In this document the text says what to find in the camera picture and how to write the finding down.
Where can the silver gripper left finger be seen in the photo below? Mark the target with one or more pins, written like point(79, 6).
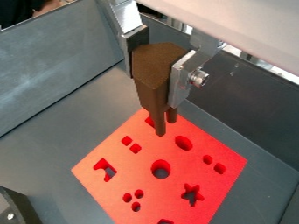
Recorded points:
point(131, 32)

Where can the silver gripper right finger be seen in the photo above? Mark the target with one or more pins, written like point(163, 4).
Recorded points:
point(187, 72)

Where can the brown three prong peg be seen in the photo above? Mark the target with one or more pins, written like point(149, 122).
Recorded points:
point(152, 63)

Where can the grey metal bin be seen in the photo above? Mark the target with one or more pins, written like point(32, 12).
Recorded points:
point(65, 95)

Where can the red shape insertion board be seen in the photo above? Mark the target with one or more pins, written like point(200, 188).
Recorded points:
point(153, 179)

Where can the black box corner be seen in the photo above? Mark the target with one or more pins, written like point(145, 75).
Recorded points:
point(16, 209)

